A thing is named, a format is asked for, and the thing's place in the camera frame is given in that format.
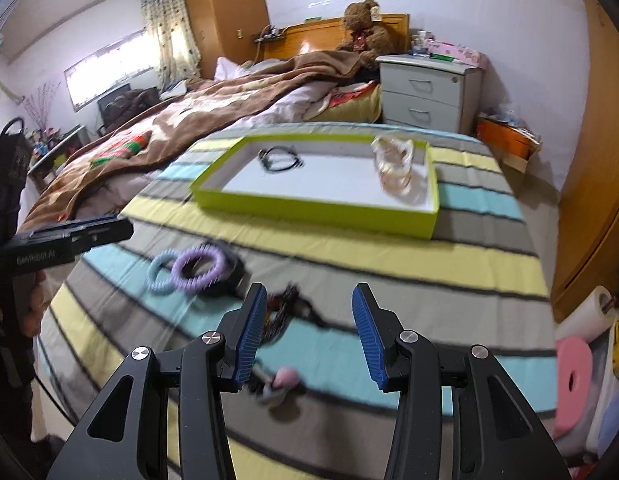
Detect green cardboard tray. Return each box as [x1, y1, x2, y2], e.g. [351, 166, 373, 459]
[190, 134, 441, 241]

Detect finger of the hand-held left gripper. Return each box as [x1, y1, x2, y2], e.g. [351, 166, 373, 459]
[64, 214, 135, 257]

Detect pink foam roll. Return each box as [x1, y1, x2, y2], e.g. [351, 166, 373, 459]
[553, 337, 596, 437]

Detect white paper towel roll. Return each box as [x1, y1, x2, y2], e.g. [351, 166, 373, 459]
[554, 285, 619, 342]

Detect wide wooden wardrobe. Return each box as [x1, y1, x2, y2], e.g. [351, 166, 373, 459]
[549, 0, 619, 326]

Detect person's left hand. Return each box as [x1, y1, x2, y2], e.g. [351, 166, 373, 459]
[20, 270, 47, 337]

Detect purple spiral hair tie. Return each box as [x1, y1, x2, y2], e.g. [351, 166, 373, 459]
[170, 245, 232, 294]

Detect brown plush blanket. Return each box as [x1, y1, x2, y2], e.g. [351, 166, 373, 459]
[20, 50, 376, 233]

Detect brown amber hair clip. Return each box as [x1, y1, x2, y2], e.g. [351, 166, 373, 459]
[262, 284, 326, 347]

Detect black beaded hair tie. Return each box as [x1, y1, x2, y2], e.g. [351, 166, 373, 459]
[258, 146, 306, 175]

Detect yellow pillow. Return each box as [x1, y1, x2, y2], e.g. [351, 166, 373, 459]
[309, 82, 383, 124]

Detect orange storage box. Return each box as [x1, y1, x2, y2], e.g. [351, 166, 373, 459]
[476, 114, 541, 162]

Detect wooden headboard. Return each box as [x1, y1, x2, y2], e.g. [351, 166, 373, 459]
[262, 12, 411, 64]

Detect striped tablecloth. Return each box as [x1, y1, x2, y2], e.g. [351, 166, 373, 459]
[37, 122, 559, 480]

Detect white floral duvet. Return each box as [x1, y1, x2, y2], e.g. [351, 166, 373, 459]
[214, 56, 343, 128]

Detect pink floral box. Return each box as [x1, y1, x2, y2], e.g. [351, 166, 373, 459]
[428, 40, 491, 69]

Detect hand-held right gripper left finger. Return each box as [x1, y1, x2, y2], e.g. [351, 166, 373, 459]
[47, 282, 268, 480]

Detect brown teddy bear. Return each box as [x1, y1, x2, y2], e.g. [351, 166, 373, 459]
[336, 0, 398, 72]

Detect red green checked cushion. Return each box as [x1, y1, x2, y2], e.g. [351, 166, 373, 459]
[88, 132, 151, 169]

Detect white drawer nightstand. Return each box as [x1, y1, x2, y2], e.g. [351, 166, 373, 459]
[377, 54, 483, 134]

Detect window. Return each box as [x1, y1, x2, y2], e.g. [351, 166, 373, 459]
[64, 29, 159, 112]

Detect pink rhinestone hair clip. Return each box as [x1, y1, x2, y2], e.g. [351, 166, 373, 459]
[247, 366, 303, 407]

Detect tall wooden wardrobe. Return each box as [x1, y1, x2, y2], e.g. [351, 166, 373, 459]
[182, 0, 270, 82]

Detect clear pink claw clip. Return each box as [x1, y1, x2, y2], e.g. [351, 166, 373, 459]
[371, 135, 426, 202]

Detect black fitness wristband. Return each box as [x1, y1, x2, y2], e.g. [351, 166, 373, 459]
[190, 242, 248, 299]

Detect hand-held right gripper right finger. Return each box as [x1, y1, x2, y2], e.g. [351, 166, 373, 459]
[352, 282, 573, 480]

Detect blue spiral hair tie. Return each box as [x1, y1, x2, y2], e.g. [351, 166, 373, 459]
[147, 251, 189, 294]

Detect patterned curtain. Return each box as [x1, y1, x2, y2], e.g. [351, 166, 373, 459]
[140, 0, 203, 92]

